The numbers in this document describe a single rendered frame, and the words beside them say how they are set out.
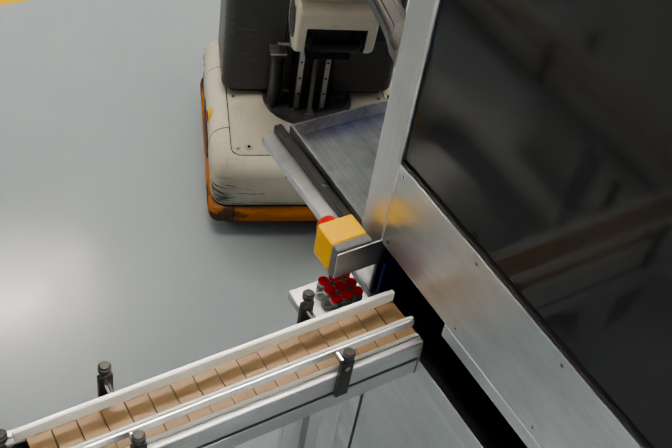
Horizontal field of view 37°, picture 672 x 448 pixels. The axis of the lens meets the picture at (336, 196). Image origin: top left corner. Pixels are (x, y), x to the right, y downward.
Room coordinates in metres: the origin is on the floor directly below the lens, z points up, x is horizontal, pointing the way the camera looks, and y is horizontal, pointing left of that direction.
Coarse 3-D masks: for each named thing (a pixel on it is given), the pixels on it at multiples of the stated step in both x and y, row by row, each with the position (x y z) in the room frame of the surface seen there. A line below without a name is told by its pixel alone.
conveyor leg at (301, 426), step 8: (288, 424) 1.02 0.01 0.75; (296, 424) 1.02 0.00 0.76; (304, 424) 1.02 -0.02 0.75; (280, 432) 1.03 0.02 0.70; (288, 432) 1.02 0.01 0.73; (296, 432) 1.02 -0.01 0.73; (304, 432) 1.03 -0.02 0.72; (280, 440) 1.03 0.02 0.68; (288, 440) 1.02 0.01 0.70; (296, 440) 1.02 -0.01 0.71; (304, 440) 1.03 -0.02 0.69
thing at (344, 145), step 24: (312, 120) 1.66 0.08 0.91; (336, 120) 1.70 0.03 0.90; (360, 120) 1.73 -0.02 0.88; (312, 144) 1.62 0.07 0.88; (336, 144) 1.64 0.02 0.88; (360, 144) 1.65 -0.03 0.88; (336, 168) 1.56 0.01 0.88; (360, 168) 1.57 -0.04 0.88; (336, 192) 1.47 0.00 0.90; (360, 192) 1.50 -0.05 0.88; (360, 216) 1.40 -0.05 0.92
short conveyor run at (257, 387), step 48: (288, 336) 1.05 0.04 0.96; (336, 336) 1.09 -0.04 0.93; (384, 336) 1.09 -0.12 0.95; (144, 384) 0.90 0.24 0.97; (192, 384) 0.94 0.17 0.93; (240, 384) 0.93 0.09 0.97; (288, 384) 0.97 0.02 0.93; (336, 384) 1.00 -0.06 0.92; (48, 432) 0.81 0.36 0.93; (96, 432) 0.83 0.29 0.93; (144, 432) 0.80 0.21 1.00; (192, 432) 0.85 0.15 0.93; (240, 432) 0.90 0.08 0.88
